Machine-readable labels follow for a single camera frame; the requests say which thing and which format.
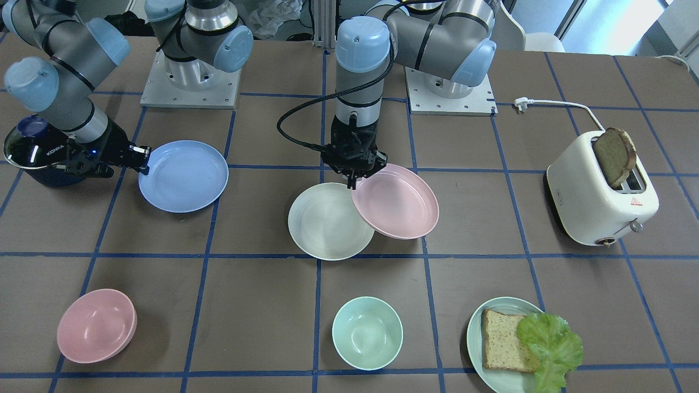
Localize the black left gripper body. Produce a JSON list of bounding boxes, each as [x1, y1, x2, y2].
[[321, 119, 387, 178]]

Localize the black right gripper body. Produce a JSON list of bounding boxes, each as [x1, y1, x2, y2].
[[64, 119, 137, 178]]

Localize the pink plate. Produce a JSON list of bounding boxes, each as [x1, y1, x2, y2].
[[351, 164, 440, 240]]

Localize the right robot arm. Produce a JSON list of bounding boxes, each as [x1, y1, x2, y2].
[[2, 1, 254, 186]]

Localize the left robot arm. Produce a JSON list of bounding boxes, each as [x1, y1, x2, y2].
[[321, 1, 500, 189]]

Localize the blue plate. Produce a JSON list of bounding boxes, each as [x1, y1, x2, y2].
[[138, 141, 229, 213]]

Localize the cream white plate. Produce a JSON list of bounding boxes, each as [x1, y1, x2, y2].
[[288, 182, 375, 261]]

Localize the dark blue pot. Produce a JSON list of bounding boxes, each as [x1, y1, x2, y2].
[[3, 115, 84, 188]]

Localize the mint green bowl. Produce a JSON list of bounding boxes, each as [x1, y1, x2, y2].
[[331, 296, 404, 371]]

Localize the pink bowl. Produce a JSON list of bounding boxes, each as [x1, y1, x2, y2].
[[56, 289, 138, 364]]

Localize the white chair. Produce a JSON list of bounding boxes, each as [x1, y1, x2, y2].
[[491, 1, 566, 52]]

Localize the bread slice on plate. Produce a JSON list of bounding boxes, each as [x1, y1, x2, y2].
[[482, 308, 540, 373]]

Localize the white toaster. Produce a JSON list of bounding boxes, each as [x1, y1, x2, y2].
[[544, 131, 659, 246]]

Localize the mint green plate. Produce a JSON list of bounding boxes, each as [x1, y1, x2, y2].
[[465, 296, 542, 392]]

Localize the bread slice in toaster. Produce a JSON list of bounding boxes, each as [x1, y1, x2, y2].
[[593, 127, 637, 189]]

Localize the green lettuce leaf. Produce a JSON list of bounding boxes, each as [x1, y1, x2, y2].
[[516, 313, 584, 392]]

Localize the aluminium frame post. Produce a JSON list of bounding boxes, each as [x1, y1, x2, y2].
[[308, 0, 339, 52]]

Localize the white toaster power cable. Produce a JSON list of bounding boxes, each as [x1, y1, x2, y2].
[[514, 97, 607, 133]]

